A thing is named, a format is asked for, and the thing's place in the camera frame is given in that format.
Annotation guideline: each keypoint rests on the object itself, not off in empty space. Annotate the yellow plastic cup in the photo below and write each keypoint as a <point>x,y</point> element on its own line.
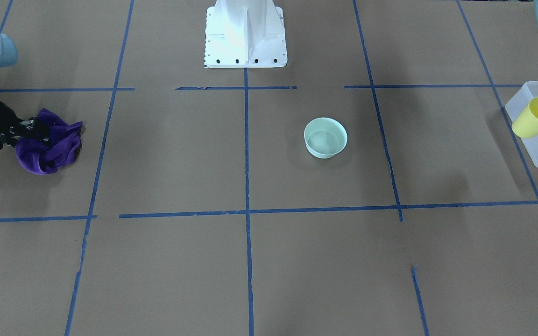
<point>526,123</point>

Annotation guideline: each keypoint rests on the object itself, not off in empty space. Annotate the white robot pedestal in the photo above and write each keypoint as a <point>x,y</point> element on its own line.
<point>245,34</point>

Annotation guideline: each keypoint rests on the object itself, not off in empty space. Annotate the mint green bowl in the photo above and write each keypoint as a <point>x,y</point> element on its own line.
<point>325,137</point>

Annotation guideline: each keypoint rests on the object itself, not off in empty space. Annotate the purple cloth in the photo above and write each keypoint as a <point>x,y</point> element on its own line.
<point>40,158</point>

